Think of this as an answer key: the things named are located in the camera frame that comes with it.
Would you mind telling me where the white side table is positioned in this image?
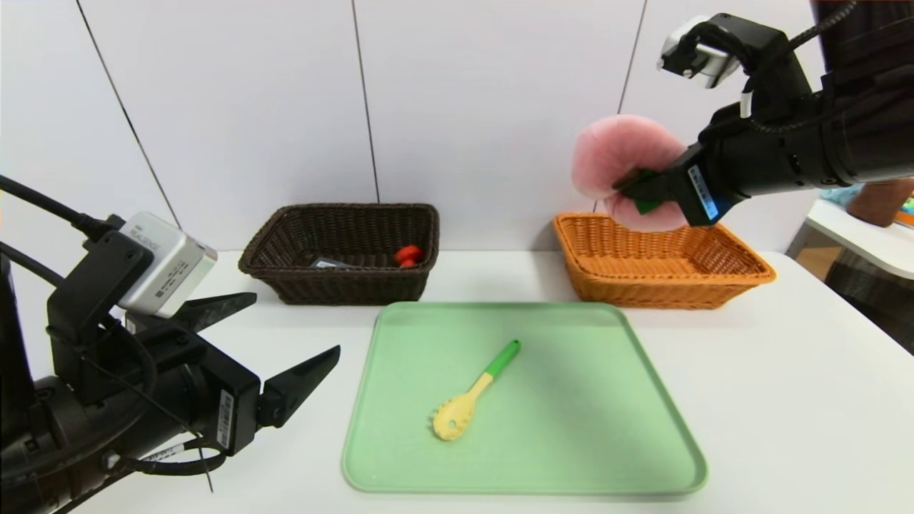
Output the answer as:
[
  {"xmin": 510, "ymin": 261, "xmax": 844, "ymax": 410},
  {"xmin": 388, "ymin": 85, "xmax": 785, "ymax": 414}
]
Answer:
[{"xmin": 785, "ymin": 198, "xmax": 914, "ymax": 281}]

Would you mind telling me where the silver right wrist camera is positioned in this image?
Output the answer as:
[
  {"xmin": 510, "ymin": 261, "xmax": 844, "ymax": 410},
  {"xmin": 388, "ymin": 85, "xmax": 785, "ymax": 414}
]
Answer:
[{"xmin": 657, "ymin": 14, "xmax": 743, "ymax": 90}]

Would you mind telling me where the orange wicker basket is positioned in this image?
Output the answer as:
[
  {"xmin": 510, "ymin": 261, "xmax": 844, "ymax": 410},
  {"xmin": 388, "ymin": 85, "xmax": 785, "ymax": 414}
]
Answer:
[{"xmin": 552, "ymin": 213, "xmax": 776, "ymax": 311}]

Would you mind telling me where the yellow spaghetti spoon green handle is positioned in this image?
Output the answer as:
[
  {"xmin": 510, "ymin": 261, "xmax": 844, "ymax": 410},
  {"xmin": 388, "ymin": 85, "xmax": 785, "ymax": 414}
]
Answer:
[{"xmin": 431, "ymin": 339, "xmax": 521, "ymax": 441}]

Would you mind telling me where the dark brown wicker basket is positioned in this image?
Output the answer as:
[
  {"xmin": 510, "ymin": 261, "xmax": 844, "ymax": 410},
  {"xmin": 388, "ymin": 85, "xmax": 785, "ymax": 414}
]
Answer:
[{"xmin": 238, "ymin": 203, "xmax": 441, "ymax": 306}]

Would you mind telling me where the dark ribbed bin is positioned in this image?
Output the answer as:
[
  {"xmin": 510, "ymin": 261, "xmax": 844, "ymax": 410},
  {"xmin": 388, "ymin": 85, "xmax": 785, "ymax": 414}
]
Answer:
[{"xmin": 825, "ymin": 250, "xmax": 914, "ymax": 354}]

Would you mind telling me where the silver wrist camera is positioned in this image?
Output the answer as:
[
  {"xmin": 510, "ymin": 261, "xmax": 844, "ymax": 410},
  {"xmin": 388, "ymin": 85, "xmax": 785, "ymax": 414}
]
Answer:
[
  {"xmin": 657, "ymin": 14, "xmax": 743, "ymax": 90},
  {"xmin": 118, "ymin": 211, "xmax": 219, "ymax": 318}
]

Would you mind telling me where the light blue cloth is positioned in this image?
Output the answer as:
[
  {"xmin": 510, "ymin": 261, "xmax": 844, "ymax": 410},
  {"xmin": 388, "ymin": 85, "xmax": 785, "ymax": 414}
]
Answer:
[{"xmin": 821, "ymin": 184, "xmax": 865, "ymax": 208}]

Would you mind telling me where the brown rolled towel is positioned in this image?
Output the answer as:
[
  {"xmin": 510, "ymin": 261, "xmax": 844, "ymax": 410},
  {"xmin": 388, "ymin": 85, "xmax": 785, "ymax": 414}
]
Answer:
[{"xmin": 848, "ymin": 178, "xmax": 914, "ymax": 228}]

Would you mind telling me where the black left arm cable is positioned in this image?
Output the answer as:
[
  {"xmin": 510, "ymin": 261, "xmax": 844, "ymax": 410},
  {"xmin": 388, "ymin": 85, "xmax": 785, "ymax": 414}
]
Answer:
[{"xmin": 0, "ymin": 173, "xmax": 108, "ymax": 286}]

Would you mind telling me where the pink plush peach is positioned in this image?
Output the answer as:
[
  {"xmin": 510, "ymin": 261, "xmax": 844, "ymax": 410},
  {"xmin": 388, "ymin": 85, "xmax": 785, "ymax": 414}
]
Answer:
[{"xmin": 571, "ymin": 114, "xmax": 690, "ymax": 233}]

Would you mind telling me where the light green plastic tray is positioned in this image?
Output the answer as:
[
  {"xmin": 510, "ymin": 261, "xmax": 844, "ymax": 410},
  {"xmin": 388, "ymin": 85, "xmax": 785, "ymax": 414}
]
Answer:
[{"xmin": 341, "ymin": 301, "xmax": 708, "ymax": 495}]

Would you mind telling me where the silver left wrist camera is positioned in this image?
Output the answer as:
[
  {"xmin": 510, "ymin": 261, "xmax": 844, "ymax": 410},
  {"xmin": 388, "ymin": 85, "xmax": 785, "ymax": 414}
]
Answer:
[{"xmin": 118, "ymin": 211, "xmax": 219, "ymax": 318}]

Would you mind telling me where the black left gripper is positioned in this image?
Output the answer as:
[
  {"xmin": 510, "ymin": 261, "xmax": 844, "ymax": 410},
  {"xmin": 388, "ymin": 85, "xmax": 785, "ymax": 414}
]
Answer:
[{"xmin": 81, "ymin": 292, "xmax": 341, "ymax": 473}]

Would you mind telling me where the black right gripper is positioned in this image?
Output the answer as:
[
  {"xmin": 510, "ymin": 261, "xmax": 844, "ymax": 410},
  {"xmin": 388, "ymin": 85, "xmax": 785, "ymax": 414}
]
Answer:
[{"xmin": 612, "ymin": 101, "xmax": 834, "ymax": 228}]

